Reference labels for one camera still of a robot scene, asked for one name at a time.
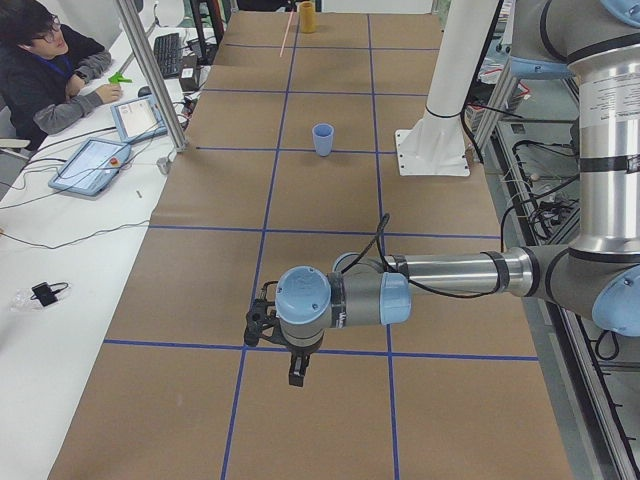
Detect black keyboard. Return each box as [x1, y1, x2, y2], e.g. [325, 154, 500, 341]
[153, 33, 182, 78]

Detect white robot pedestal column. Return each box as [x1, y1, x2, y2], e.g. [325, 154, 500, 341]
[424, 0, 500, 131]

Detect blue teach pendant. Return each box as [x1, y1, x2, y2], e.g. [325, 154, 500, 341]
[110, 95, 167, 144]
[48, 138, 132, 197]

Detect light blue plastic cup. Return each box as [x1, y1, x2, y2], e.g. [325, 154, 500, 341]
[312, 123, 335, 157]

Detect blue teach pendant near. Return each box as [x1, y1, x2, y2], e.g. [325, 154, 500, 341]
[48, 138, 132, 197]

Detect blue teach pendant far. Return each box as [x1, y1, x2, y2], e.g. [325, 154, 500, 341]
[110, 95, 167, 144]

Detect green plastic clip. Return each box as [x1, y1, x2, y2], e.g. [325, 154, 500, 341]
[108, 71, 133, 85]

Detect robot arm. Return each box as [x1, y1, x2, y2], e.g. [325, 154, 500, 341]
[244, 1, 639, 386]

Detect seated person in dark jacket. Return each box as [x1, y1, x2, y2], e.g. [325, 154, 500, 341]
[1, 1, 111, 151]

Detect small black device with cable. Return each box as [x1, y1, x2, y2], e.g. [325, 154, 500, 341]
[31, 282, 69, 307]

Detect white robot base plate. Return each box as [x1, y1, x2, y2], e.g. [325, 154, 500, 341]
[394, 112, 470, 177]

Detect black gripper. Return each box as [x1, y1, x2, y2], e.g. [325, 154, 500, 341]
[244, 281, 311, 387]

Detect tan bamboo cup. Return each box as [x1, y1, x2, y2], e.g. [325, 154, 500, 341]
[298, 1, 316, 34]

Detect aluminium frame post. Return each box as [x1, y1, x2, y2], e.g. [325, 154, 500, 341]
[115, 0, 187, 152]

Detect person's hand on desk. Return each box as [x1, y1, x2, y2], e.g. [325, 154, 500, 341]
[95, 83, 123, 104]

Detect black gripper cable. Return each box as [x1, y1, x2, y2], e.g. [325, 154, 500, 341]
[341, 212, 506, 300]

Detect black computer mouse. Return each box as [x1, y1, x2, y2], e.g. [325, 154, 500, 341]
[137, 86, 151, 98]

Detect pink chopstick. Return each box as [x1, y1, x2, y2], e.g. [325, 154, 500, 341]
[279, 9, 295, 58]

